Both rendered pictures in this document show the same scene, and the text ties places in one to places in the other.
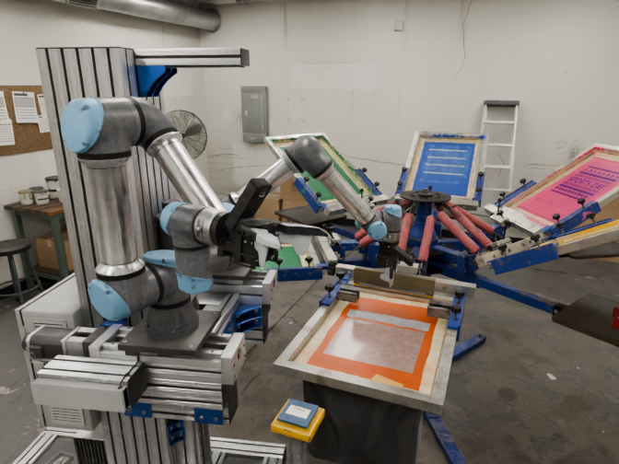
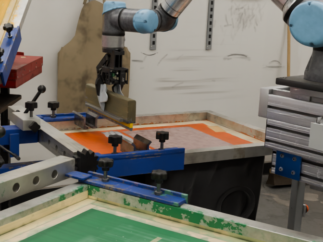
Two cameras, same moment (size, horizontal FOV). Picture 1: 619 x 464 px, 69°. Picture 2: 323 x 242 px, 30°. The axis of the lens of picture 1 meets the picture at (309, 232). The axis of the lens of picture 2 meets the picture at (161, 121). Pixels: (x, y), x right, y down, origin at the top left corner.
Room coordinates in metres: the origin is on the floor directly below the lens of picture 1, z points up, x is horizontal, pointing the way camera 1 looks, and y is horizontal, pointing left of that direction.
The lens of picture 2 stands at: (3.31, 1.03, 1.49)
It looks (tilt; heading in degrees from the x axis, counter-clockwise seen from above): 12 degrees down; 218
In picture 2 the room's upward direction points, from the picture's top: 3 degrees clockwise
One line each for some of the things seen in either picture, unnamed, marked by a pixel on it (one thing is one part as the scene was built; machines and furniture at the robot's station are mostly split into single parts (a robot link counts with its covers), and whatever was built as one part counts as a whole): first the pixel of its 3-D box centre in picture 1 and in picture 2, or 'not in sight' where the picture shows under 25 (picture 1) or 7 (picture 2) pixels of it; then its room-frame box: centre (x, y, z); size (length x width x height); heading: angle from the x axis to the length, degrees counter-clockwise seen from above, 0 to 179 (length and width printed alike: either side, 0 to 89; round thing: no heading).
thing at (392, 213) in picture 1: (391, 218); (114, 18); (1.84, -0.35, 1.39); 0.09 x 0.08 x 0.11; 94
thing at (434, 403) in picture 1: (379, 330); (162, 136); (1.63, -0.29, 0.97); 0.79 x 0.58 x 0.04; 158
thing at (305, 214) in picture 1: (346, 231); not in sight; (3.14, -0.28, 0.91); 1.34 x 0.40 x 0.08; 38
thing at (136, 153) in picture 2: (334, 295); (138, 161); (1.96, -0.12, 0.98); 0.30 x 0.05 x 0.07; 158
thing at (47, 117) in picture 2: (456, 316); (73, 122); (1.75, -0.64, 0.98); 0.30 x 0.05 x 0.07; 158
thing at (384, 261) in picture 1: (388, 252); (113, 66); (1.84, -0.35, 1.23); 0.09 x 0.08 x 0.12; 68
